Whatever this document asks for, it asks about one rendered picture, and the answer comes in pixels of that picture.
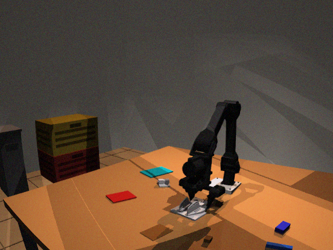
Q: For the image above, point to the blue flat bar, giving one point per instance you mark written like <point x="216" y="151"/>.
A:
<point x="278" y="246"/>

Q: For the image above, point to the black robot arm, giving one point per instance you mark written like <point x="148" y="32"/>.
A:
<point x="206" y="142"/>

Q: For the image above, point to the teal flat rectangular plate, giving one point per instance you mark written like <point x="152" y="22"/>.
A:
<point x="157" y="171"/>

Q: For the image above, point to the blue rectangular block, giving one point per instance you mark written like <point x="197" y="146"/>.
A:
<point x="282" y="227"/>

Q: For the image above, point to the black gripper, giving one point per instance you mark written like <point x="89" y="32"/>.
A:
<point x="214" y="192"/>

